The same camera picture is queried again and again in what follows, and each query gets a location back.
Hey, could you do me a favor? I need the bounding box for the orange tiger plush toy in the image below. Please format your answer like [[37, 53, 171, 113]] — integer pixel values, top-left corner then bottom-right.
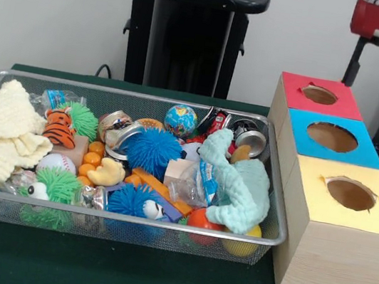
[[39, 102, 83, 151]]

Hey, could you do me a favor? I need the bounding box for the plain blue spiky ball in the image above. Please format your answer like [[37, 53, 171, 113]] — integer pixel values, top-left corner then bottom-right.
[[121, 124, 187, 184]]

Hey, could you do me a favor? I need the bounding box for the red ball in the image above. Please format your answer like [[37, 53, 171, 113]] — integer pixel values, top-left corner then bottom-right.
[[183, 205, 228, 248]]

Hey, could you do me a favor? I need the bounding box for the shallow clear mesh bin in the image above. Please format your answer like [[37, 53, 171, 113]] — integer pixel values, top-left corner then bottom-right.
[[0, 68, 306, 271]]

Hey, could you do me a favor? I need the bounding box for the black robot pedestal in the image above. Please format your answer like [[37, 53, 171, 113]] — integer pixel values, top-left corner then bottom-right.
[[108, 0, 271, 105]]

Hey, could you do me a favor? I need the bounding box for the mint green cloth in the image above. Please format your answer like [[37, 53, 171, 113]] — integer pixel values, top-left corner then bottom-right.
[[185, 124, 282, 240]]

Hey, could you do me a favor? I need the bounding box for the green spiky ball with eyes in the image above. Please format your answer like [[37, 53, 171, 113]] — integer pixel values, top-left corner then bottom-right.
[[16, 162, 85, 206]]

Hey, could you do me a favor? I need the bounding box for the plain green spiky ball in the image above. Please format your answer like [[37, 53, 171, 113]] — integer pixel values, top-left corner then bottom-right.
[[53, 98, 103, 144]]

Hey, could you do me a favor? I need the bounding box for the blue spiky ball with eyes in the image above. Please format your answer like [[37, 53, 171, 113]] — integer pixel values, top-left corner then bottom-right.
[[105, 179, 177, 223]]

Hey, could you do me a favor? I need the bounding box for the wooden box with three holes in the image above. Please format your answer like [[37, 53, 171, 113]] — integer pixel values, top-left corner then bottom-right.
[[241, 69, 379, 284]]

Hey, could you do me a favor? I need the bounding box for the black cable loop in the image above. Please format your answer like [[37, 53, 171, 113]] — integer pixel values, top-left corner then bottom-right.
[[94, 62, 116, 80]]

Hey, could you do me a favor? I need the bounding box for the white baseball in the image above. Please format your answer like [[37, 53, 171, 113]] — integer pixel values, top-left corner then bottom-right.
[[34, 150, 80, 182]]

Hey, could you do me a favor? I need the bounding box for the cream knitted cloth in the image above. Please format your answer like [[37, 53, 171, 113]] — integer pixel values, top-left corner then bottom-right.
[[0, 77, 64, 189]]

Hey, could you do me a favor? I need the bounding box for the yellow plush toy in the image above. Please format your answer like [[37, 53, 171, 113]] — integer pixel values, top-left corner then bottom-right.
[[89, 154, 129, 190]]

